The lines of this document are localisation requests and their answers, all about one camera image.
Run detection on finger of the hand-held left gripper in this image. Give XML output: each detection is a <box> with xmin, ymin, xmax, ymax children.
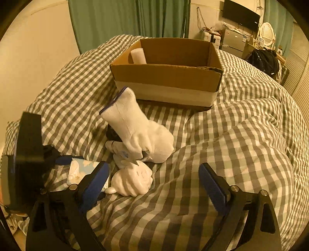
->
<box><xmin>43</xmin><ymin>144</ymin><xmax>74</xmax><ymax>175</ymax></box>

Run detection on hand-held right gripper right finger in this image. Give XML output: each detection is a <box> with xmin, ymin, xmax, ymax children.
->
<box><xmin>198</xmin><ymin>162</ymin><xmax>282</xmax><ymax>251</ymax></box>

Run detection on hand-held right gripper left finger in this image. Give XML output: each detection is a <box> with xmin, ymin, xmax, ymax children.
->
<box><xmin>25</xmin><ymin>161</ymin><xmax>111</xmax><ymax>251</ymax></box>

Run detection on pale blue tissue pack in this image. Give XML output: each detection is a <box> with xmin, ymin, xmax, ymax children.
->
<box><xmin>67</xmin><ymin>158</ymin><xmax>112</xmax><ymax>193</ymax></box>

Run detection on white coated glove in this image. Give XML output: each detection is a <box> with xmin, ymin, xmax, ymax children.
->
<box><xmin>105</xmin><ymin>161</ymin><xmax>153</xmax><ymax>196</ymax></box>

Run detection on white bottle blue label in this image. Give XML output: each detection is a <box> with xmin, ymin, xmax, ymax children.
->
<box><xmin>105</xmin><ymin>140</ymin><xmax>143</xmax><ymax>167</ymax></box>

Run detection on grey checked blanket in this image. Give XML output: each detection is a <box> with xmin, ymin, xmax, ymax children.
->
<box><xmin>2</xmin><ymin>34</ymin><xmax>305</xmax><ymax>251</ymax></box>

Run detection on small black object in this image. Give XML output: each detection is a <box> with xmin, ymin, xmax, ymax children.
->
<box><xmin>106</xmin><ymin>125</ymin><xmax>121</xmax><ymax>142</ymax></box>

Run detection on white knit glove blue cuff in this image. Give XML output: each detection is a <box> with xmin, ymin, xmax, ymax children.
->
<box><xmin>99</xmin><ymin>87</ymin><xmax>175</xmax><ymax>163</ymax></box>

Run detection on cardboard box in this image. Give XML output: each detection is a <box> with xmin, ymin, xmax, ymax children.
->
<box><xmin>110</xmin><ymin>38</ymin><xmax>224</xmax><ymax>108</ymax></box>

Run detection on white paper roll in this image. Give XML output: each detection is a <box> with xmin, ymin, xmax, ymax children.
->
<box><xmin>131</xmin><ymin>48</ymin><xmax>147</xmax><ymax>65</ymax></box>

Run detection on black bag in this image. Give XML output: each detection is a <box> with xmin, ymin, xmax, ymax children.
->
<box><xmin>246</xmin><ymin>49</ymin><xmax>280</xmax><ymax>76</ymax></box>

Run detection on wide green curtain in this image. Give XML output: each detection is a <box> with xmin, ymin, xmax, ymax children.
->
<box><xmin>68</xmin><ymin>0</ymin><xmax>191</xmax><ymax>55</ymax></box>

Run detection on silver mini fridge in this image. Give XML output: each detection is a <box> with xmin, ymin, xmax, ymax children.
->
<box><xmin>222</xmin><ymin>28</ymin><xmax>250</xmax><ymax>58</ymax></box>

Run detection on white round mirror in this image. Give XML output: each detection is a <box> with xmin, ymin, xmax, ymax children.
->
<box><xmin>258</xmin><ymin>22</ymin><xmax>276</xmax><ymax>47</ymax></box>

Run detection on narrow green curtain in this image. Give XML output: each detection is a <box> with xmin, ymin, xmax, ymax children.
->
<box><xmin>263</xmin><ymin>0</ymin><xmax>294</xmax><ymax>52</ymax></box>

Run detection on hanging cables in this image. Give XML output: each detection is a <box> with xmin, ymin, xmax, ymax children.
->
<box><xmin>197</xmin><ymin>7</ymin><xmax>208</xmax><ymax>29</ymax></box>

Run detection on black wall television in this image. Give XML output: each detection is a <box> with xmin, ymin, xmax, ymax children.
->
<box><xmin>222</xmin><ymin>0</ymin><xmax>261</xmax><ymax>32</ymax></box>

